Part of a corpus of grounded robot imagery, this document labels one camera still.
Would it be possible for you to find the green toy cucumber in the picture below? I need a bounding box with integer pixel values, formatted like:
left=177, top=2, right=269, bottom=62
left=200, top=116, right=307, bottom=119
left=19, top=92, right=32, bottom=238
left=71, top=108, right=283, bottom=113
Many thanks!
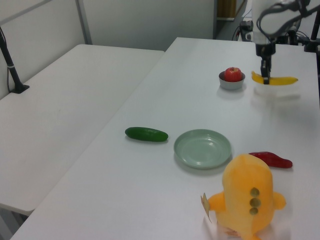
left=124, top=126, right=169, bottom=143

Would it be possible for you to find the red toy chili pepper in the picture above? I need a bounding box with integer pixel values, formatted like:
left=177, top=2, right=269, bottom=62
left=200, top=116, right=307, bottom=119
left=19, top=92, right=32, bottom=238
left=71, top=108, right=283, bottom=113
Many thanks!
left=248, top=151, right=293, bottom=169

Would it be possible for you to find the black clamp stand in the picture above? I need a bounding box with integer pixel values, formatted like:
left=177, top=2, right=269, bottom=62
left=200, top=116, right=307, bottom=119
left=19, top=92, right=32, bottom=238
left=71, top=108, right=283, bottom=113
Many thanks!
left=303, top=14, right=320, bottom=53

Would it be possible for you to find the grey electronics box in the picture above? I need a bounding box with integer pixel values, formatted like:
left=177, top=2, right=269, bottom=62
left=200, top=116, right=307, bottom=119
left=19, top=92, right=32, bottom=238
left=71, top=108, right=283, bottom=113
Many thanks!
left=274, top=29, right=306, bottom=46

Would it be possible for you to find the black camera pole with base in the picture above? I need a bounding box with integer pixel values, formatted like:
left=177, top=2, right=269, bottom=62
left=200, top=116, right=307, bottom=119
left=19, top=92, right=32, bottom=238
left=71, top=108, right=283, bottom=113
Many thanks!
left=0, top=26, right=30, bottom=94

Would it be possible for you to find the robot gripper body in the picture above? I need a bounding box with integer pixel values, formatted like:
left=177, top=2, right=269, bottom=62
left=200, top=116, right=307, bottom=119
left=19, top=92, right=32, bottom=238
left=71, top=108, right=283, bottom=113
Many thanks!
left=254, top=31, right=277, bottom=59

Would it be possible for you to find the pale green plastic plate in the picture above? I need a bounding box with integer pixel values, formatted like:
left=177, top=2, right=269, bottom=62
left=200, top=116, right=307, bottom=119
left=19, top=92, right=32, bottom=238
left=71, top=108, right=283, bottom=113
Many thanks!
left=173, top=128, right=232, bottom=170

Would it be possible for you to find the white side table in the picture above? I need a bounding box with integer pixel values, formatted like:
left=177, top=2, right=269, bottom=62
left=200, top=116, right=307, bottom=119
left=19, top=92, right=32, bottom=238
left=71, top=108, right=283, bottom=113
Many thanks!
left=0, top=44, right=165, bottom=216

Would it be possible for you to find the grey partition frame post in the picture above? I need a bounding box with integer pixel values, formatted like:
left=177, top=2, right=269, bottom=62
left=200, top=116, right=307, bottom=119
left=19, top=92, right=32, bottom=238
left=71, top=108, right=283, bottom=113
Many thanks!
left=76, top=0, right=93, bottom=45

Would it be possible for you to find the small grey bowl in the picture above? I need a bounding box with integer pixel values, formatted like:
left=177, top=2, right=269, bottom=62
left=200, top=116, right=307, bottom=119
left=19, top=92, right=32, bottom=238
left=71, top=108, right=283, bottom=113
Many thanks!
left=218, top=70, right=246, bottom=91

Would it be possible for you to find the yellow toy banana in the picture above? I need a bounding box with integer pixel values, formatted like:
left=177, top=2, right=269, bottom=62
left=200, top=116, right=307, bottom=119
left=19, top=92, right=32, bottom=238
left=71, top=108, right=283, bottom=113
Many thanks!
left=251, top=70, right=299, bottom=86

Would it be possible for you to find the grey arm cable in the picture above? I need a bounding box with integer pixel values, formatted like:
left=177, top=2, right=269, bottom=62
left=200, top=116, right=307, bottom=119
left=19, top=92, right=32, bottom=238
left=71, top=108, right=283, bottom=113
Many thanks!
left=256, top=0, right=312, bottom=38

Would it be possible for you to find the paper tag on plush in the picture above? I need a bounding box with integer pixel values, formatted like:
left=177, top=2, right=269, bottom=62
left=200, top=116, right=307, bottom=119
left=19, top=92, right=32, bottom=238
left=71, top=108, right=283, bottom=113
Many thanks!
left=200, top=192, right=213, bottom=224

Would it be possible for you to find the orange plush toy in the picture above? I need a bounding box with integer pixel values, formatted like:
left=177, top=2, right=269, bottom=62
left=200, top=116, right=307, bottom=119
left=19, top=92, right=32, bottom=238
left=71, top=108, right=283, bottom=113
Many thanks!
left=207, top=153, right=287, bottom=240

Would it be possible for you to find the wooden board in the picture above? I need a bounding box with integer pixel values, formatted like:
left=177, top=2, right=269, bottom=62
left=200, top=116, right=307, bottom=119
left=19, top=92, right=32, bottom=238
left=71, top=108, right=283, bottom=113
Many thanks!
left=216, top=0, right=237, bottom=21

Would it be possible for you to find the red toy apple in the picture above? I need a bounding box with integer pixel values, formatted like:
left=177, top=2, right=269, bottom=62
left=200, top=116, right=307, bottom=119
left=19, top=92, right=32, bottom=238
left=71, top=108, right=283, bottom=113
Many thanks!
left=224, top=66, right=243, bottom=83

